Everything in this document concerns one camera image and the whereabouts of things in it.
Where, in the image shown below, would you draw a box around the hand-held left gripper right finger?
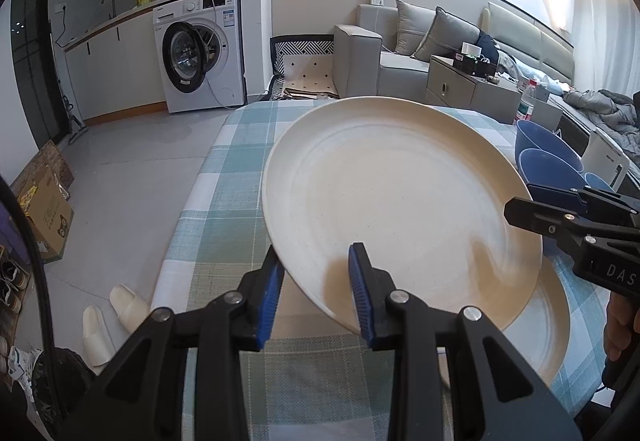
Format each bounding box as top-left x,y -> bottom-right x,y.
348,242 -> 583,441

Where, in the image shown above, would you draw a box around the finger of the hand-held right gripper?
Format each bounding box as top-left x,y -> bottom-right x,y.
504,196 -> 640,267
530,186 -> 640,214

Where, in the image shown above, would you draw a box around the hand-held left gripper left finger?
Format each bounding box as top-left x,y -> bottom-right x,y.
57,245 -> 287,441

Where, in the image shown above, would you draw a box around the small blue bowl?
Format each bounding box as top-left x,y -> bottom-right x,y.
584,172 -> 615,194

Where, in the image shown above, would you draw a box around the person's right hand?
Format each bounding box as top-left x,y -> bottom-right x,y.
604,291 -> 640,372

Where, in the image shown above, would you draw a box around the white electric kettle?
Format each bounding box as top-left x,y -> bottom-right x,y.
582,128 -> 632,194

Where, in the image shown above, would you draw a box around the plastic water bottle red label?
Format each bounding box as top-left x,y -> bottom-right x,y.
515,80 -> 538,124

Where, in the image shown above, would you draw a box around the grey padded jacket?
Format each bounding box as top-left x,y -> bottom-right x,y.
562,88 -> 640,137

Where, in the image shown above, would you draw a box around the grey bedside cabinet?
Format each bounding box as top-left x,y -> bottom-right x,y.
425,55 -> 523,124

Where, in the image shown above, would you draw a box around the white slipper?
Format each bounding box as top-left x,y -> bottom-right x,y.
109,284 -> 151,337
81,305 -> 116,368

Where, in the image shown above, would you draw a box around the green checked tablecloth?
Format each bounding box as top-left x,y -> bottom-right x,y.
150,98 -> 608,441

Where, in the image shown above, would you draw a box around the black storage box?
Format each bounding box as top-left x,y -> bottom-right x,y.
452,54 -> 498,77

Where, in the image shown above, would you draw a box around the bed with padded headboard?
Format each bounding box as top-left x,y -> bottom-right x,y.
480,1 -> 640,142

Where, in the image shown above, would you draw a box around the white curtain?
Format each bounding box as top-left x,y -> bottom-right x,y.
570,0 -> 640,97

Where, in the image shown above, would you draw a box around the grey throw pillow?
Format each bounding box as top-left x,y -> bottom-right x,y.
415,6 -> 481,64
395,0 -> 436,57

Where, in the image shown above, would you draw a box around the grey sofa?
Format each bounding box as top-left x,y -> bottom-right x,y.
334,4 -> 501,109

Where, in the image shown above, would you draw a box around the black white patterned rug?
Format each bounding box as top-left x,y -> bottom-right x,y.
270,35 -> 337,102

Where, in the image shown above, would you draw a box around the cardboard box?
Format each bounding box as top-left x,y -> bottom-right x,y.
15,164 -> 75,264

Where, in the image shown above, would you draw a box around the white washing machine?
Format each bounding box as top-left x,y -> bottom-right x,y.
152,0 -> 247,114

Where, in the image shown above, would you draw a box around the floor mop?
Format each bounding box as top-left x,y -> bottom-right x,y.
60,66 -> 88,144

